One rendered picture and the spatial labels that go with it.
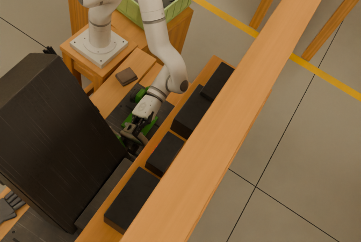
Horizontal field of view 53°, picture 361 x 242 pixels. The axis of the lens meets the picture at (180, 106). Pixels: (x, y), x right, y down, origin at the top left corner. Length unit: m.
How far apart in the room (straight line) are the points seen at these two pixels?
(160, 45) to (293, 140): 2.01
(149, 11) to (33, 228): 1.01
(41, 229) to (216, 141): 1.14
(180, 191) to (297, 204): 2.38
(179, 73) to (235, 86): 0.64
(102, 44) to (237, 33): 1.85
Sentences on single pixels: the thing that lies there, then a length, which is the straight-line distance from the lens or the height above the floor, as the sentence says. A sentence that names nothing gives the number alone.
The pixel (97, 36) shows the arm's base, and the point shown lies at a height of 0.99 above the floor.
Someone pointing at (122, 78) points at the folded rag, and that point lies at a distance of 1.95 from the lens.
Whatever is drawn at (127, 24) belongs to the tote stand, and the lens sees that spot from 2.37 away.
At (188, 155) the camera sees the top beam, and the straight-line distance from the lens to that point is 0.68.
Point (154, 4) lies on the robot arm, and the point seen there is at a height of 1.59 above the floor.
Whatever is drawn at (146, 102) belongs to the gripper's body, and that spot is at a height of 1.29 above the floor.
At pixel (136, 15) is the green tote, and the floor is 0.87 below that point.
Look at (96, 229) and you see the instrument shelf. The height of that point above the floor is 1.54.
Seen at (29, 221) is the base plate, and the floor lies 0.90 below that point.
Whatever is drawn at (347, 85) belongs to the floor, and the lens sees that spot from 3.81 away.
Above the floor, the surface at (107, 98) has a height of 0.90.
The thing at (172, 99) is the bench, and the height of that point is 0.88.
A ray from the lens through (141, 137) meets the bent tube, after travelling 1.48.
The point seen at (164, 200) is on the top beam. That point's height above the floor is 1.94.
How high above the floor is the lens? 2.55
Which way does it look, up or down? 59 degrees down
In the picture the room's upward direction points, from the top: 21 degrees clockwise
